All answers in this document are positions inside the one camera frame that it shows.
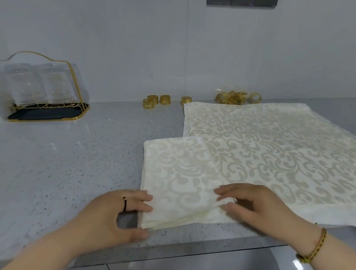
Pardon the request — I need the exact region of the person's left hand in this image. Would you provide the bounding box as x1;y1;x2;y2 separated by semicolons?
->
67;188;158;256

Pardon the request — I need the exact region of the person's right hand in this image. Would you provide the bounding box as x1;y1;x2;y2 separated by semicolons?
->
214;177;322;258

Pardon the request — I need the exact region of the cream damask napkin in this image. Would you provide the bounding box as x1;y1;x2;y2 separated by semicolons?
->
134;132;244;231

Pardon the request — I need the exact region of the person's right forearm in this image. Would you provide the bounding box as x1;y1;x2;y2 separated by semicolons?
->
295;222;356;270

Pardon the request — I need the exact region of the person's left forearm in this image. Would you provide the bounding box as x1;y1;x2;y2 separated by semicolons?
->
0;219;84;270

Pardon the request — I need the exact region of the large cream damask cloth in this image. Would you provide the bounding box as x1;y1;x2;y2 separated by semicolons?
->
180;89;356;247

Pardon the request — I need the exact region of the pile of gold rings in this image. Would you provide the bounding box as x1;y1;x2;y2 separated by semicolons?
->
214;89;249;107

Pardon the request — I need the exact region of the black drip tray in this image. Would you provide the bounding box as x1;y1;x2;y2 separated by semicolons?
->
7;102;90;123

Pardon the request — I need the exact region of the clear patterned drinking glass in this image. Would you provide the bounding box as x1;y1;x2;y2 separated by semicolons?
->
39;65;77;106
4;61;46;108

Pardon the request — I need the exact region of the gold braided bracelet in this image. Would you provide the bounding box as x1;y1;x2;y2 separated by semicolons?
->
294;227;330;265

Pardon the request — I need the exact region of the gold wire glass rack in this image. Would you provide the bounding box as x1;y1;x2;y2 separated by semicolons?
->
0;47;91;126

